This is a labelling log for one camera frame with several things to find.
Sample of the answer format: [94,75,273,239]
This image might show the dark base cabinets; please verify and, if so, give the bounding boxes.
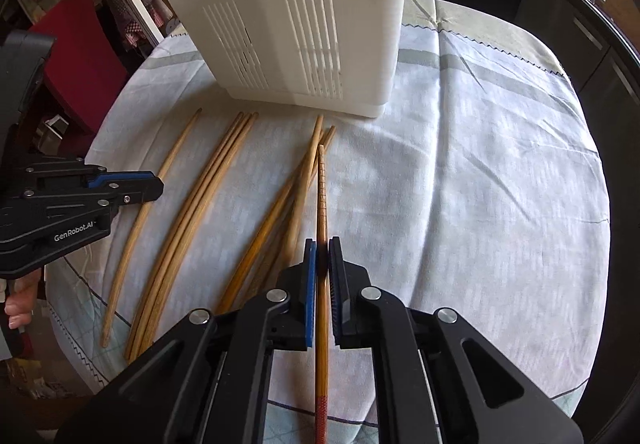
[405,0,640,205]

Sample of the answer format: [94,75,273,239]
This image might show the group of wooden chopsticks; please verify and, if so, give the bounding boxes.
[100,108,337,362]

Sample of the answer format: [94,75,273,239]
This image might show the white striped tablecloth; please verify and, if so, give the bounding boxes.
[42,0,608,430]

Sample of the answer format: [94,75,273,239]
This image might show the person's left hand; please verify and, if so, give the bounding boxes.
[2,269,44,330]

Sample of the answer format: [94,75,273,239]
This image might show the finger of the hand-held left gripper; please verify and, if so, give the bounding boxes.
[0,177,165,226]
[20,159,157,196]

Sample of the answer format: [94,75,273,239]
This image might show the red-handled ridged chopstick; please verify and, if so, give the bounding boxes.
[313,145,332,444]

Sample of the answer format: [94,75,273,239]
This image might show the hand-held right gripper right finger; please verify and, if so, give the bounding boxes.
[327,237,585,444]

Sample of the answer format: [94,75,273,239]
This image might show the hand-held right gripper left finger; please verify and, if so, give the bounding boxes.
[52,238,319,444]

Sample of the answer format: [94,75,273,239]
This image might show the red chair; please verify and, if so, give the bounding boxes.
[27,0,131,135]

